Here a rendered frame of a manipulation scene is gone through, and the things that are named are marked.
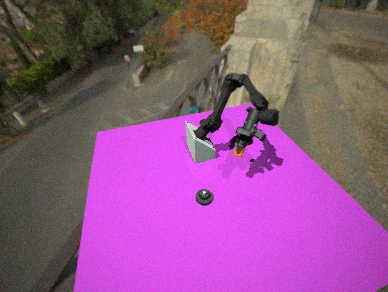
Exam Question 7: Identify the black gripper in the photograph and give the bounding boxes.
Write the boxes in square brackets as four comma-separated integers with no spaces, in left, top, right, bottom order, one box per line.
[236,119,258,154]

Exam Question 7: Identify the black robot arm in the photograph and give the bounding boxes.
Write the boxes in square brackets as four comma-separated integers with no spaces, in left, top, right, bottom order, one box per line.
[193,73,279,142]

